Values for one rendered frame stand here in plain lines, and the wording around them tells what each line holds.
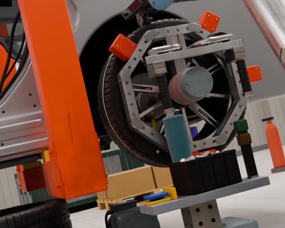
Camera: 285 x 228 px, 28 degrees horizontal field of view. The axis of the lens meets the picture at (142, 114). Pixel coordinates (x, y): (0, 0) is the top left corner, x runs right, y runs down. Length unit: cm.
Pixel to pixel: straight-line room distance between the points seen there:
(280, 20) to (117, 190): 533
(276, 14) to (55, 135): 93
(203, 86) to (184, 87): 8
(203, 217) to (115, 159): 611
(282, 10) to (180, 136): 80
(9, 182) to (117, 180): 493
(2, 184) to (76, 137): 935
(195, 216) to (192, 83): 59
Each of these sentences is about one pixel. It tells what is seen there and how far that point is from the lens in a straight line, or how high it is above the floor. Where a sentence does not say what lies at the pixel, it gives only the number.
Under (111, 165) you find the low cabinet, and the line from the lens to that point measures 800.
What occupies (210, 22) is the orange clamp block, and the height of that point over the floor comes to 111.
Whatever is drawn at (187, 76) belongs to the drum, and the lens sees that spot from 227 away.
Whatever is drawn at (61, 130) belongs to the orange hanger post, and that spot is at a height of 77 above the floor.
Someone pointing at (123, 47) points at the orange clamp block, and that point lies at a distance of 238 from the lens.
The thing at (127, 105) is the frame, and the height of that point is 83.
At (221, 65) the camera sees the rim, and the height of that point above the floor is 92.
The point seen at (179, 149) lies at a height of 61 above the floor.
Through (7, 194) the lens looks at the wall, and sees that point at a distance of 1144.
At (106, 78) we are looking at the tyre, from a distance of 243.
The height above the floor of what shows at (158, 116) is 78.
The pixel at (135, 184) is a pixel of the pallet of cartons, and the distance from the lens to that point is 687.
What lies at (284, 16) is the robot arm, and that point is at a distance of 163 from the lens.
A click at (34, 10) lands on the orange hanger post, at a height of 123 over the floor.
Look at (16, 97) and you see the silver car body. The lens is 267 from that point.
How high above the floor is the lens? 64
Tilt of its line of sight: 3 degrees up
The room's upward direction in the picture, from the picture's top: 13 degrees counter-clockwise
